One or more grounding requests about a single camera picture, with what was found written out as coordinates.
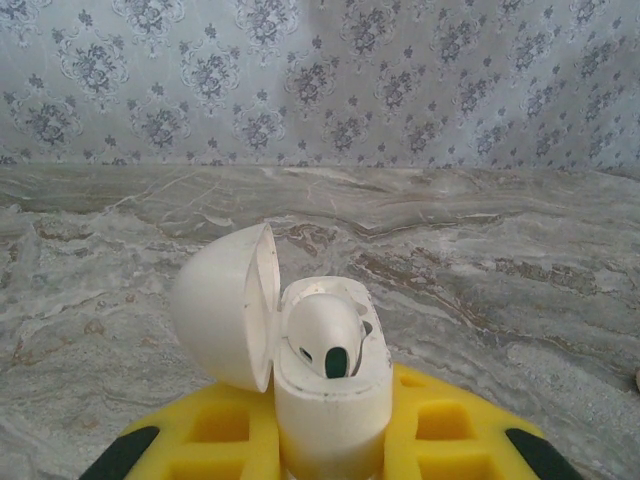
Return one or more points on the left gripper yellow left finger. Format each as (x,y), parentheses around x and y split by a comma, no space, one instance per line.
(180,462)

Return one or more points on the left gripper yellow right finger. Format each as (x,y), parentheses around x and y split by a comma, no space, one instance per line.
(400,450)

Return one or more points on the white earbud charging case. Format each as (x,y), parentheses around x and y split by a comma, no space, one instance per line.
(330,420)

